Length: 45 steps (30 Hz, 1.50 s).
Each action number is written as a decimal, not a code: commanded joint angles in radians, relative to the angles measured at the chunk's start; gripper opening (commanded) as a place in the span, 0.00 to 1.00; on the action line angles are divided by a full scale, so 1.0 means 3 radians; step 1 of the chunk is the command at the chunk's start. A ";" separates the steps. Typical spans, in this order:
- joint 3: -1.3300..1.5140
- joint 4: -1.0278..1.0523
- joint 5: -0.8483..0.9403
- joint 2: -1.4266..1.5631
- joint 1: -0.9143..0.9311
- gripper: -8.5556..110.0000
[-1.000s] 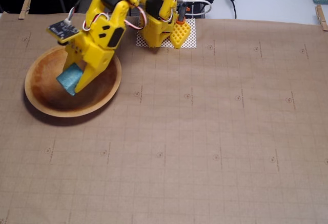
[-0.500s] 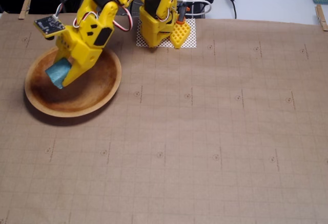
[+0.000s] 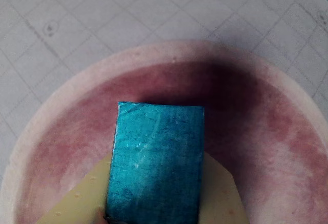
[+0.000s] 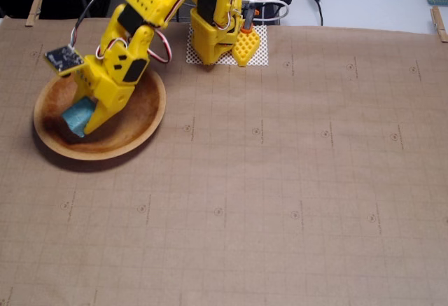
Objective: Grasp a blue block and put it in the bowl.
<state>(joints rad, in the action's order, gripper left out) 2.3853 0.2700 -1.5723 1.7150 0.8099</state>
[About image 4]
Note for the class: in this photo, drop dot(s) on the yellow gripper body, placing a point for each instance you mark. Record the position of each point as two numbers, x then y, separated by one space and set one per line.
111 100

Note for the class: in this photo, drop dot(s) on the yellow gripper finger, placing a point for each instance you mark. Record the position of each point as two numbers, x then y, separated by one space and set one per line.
108 104
83 85

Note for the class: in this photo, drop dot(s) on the blue block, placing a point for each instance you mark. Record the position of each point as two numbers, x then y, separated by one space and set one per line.
77 117

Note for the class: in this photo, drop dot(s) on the round wooden bowl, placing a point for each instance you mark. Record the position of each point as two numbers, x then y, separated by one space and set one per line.
140 117

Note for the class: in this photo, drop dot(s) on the wooden clothespin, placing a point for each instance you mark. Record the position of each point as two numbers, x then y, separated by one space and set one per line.
439 24
34 8

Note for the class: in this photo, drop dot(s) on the orange black clamp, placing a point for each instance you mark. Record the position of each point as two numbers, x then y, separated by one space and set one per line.
249 17

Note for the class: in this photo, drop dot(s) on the white mesh mat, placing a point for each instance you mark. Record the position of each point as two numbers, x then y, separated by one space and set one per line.
262 41

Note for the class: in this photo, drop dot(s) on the gridded gift wrap paper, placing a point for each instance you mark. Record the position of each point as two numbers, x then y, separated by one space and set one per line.
245 180

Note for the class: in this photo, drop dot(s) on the blue camera circuit board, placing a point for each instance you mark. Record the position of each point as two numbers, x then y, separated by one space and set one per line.
64 59

